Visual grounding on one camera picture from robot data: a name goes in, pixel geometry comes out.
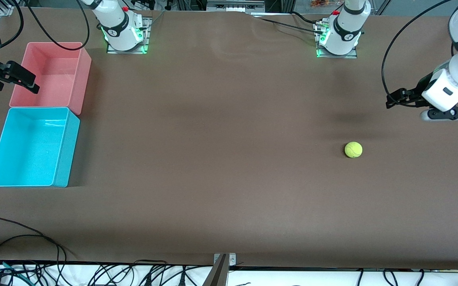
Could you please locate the yellow tennis ball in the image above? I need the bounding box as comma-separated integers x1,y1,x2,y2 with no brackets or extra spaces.
344,141,363,158

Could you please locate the pink plastic bin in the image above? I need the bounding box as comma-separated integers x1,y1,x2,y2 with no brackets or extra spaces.
9,42,92,116

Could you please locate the blue plastic bin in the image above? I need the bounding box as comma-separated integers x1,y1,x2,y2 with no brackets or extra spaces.
0,107,81,188

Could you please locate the aluminium extrusion rail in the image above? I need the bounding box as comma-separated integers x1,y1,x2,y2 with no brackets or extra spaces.
0,0,17,16

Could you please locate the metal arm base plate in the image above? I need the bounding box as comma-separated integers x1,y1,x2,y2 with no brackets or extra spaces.
314,22,359,59
106,17,151,54

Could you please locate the teal cable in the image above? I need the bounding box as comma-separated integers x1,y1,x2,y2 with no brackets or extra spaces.
0,259,27,280

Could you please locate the grey metal frame bar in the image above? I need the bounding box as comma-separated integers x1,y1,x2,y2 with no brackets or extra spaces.
206,0,266,12

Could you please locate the metal corner bracket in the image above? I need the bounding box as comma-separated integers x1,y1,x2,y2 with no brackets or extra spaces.
213,253,237,266

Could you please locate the grey camera mount beam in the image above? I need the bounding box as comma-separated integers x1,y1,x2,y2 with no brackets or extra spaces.
203,254,229,286

